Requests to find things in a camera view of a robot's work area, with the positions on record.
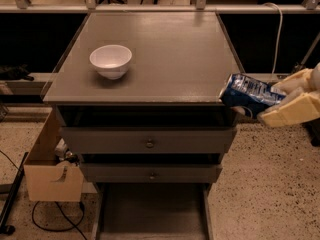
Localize items inside cardboard box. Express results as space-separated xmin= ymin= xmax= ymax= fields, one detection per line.
xmin=54 ymin=139 xmax=79 ymax=164

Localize black stand base bar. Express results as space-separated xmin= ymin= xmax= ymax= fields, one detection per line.
xmin=0 ymin=152 xmax=28 ymax=235

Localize blue pepsi can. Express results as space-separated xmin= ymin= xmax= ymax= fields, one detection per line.
xmin=219 ymin=73 xmax=286 ymax=119

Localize grey drawer cabinet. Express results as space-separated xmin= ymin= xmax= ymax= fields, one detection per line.
xmin=43 ymin=11 xmax=253 ymax=185

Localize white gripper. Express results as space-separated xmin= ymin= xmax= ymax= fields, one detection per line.
xmin=258 ymin=62 xmax=320 ymax=127

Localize black floor cable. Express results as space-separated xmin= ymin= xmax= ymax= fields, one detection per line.
xmin=0 ymin=149 xmax=88 ymax=240

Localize black object on rail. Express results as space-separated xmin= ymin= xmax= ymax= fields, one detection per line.
xmin=0 ymin=64 xmax=34 ymax=81

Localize grey middle drawer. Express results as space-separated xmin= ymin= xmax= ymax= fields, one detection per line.
xmin=80 ymin=163 xmax=222 ymax=184

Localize white ceramic bowl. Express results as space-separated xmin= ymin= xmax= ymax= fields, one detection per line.
xmin=89 ymin=45 xmax=132 ymax=80

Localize cardboard box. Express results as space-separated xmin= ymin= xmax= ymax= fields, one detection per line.
xmin=24 ymin=112 xmax=83 ymax=202

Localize grey upper drawer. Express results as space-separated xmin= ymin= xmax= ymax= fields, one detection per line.
xmin=60 ymin=127 xmax=236 ymax=154

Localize white hanging cable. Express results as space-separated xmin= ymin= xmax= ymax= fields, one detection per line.
xmin=263 ymin=2 xmax=284 ymax=82

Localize open grey bottom drawer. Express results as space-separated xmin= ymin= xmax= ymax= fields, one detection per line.
xmin=90 ymin=183 xmax=214 ymax=240

